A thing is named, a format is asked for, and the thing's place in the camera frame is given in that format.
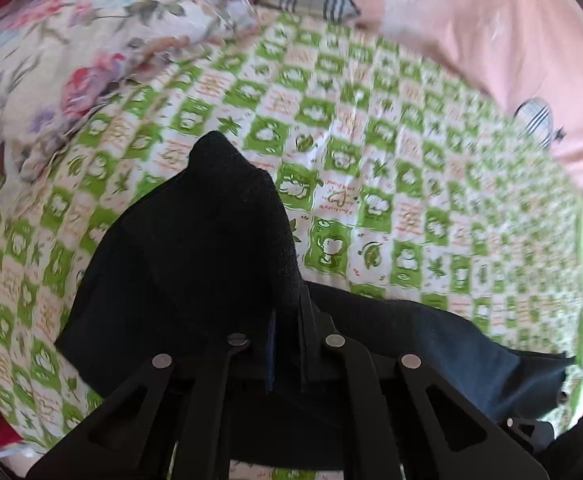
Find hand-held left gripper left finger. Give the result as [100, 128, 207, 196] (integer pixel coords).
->
[25, 309, 279, 480]

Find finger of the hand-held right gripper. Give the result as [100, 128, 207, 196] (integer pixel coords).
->
[505, 415, 556, 457]

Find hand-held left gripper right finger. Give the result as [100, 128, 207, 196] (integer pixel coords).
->
[298, 304, 553, 480]

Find black pants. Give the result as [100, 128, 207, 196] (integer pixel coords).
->
[54, 130, 581, 472]

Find green checkered bed sheet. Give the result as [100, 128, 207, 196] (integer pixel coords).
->
[0, 12, 583, 480]

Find floral pillow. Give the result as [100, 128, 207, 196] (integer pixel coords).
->
[0, 0, 262, 183]

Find pink quilt with plaid hearts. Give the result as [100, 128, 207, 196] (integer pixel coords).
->
[211, 0, 583, 211]

